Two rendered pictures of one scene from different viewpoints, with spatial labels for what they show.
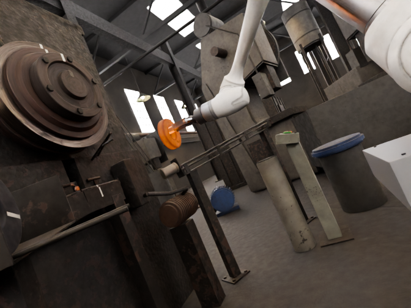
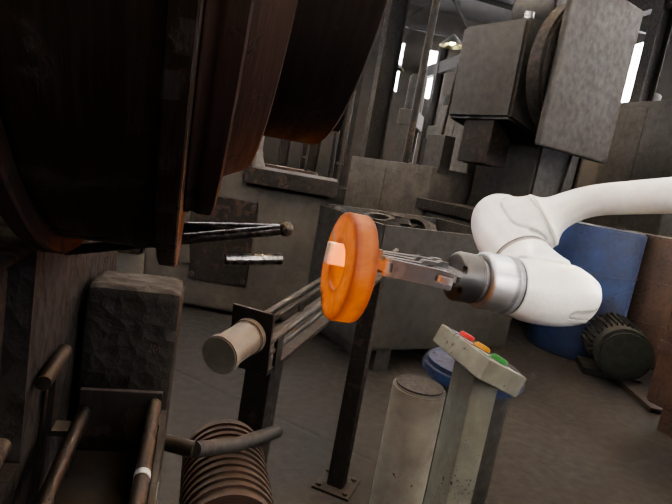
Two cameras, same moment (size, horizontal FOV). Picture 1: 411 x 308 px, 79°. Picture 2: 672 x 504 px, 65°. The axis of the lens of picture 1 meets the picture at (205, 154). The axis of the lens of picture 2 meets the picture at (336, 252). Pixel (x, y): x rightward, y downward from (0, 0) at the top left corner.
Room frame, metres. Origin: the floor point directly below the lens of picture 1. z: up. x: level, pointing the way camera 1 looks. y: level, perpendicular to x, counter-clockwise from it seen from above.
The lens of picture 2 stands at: (0.63, 0.58, 0.96)
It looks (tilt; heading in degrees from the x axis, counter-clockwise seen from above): 9 degrees down; 322
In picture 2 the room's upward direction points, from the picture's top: 10 degrees clockwise
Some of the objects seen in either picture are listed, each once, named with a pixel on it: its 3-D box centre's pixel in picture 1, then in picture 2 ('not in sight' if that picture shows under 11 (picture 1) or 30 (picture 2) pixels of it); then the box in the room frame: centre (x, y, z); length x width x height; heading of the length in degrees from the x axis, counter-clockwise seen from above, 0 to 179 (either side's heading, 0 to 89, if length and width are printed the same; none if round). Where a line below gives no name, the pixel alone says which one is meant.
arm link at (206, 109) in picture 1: (209, 111); (491, 282); (1.11, -0.09, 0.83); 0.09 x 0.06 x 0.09; 158
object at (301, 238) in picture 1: (285, 202); (398, 488); (1.38, -0.29, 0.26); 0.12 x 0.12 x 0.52
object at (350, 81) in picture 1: (364, 103); (396, 224); (4.12, -2.76, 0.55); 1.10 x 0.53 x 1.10; 178
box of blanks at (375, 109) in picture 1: (352, 126); (404, 279); (2.79, -1.63, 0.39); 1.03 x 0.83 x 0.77; 83
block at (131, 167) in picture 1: (129, 184); (125, 378); (1.22, 0.40, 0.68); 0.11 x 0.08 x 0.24; 68
